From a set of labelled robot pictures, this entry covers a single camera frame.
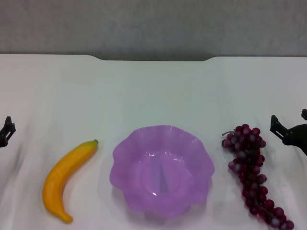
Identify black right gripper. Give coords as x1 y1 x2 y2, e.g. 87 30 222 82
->
270 109 307 155

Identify dark red grape bunch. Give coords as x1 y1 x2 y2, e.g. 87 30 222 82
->
221 124 295 230

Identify yellow banana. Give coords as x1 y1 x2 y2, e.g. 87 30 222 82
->
42 139 99 224

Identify purple wavy plastic bowl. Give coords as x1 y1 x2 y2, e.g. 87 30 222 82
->
109 125 215 219

